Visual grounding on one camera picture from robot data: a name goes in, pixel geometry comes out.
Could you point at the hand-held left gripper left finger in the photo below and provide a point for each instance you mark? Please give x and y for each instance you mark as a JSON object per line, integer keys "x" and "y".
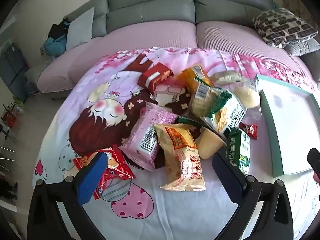
{"x": 92, "y": 177}

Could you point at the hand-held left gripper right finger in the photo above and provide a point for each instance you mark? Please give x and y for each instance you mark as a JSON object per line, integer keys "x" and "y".
{"x": 227, "y": 177}

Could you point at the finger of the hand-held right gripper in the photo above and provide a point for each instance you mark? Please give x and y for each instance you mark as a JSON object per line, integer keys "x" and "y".
{"x": 314, "y": 162}

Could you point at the red snack packet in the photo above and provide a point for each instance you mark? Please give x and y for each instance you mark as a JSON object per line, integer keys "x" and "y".
{"x": 83, "y": 163}
{"x": 117, "y": 170}

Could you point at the pale jelly cup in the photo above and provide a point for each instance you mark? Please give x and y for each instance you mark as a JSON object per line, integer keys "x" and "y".
{"x": 208, "y": 145}

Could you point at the cream yellow snack packet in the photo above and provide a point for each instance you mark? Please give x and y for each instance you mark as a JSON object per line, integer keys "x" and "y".
{"x": 182, "y": 160}

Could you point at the teal rimmed white tray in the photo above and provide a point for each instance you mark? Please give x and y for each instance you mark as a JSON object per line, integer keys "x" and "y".
{"x": 290, "y": 120}

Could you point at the small red candy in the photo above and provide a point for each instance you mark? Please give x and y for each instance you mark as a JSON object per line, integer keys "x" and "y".
{"x": 248, "y": 130}

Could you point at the pink snack packet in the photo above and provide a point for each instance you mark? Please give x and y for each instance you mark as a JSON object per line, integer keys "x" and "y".
{"x": 147, "y": 130}

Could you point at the cream bun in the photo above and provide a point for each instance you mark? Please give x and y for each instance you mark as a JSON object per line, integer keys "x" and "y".
{"x": 247, "y": 96}

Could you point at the orange snack packet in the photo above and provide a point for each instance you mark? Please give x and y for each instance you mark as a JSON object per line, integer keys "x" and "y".
{"x": 187, "y": 78}

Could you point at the white green snack packet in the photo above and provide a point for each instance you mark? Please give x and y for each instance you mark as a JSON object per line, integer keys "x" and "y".
{"x": 225, "y": 117}

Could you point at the flat dark green packet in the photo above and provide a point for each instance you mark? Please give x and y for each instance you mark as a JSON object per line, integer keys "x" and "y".
{"x": 191, "y": 121}

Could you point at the clear green-edged cracker packet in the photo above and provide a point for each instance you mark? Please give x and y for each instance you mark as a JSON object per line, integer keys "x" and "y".
{"x": 205, "y": 100}

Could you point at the pink printed blanket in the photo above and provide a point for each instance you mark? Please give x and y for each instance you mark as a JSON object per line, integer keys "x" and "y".
{"x": 87, "y": 85}

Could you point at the pale printed snack wrapper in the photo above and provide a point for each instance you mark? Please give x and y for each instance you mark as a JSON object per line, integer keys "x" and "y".
{"x": 230, "y": 77}

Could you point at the green red floor clutter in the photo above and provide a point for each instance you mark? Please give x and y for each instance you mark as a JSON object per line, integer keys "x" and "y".
{"x": 11, "y": 116}

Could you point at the red snack carton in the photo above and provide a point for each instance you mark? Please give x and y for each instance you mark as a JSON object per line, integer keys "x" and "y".
{"x": 152, "y": 76}

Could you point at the grey blue cabinet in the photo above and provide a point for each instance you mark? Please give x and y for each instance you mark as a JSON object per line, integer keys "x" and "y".
{"x": 12, "y": 72}

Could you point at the blue cloth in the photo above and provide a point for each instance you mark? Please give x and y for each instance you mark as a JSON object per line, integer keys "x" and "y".
{"x": 55, "y": 46}

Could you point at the black white patterned pillow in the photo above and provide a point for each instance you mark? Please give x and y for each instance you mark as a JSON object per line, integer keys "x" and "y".
{"x": 282, "y": 27}

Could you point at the light grey pillow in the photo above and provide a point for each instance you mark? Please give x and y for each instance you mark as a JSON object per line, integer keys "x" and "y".
{"x": 80, "y": 30}

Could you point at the pink sofa seat cover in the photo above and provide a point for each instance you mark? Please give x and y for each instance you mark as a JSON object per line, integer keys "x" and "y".
{"x": 150, "y": 37}

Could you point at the black bag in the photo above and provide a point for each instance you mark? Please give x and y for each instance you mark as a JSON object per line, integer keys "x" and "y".
{"x": 58, "y": 28}

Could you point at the grey leather sofa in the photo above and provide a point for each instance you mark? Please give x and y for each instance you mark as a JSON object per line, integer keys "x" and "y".
{"x": 162, "y": 12}

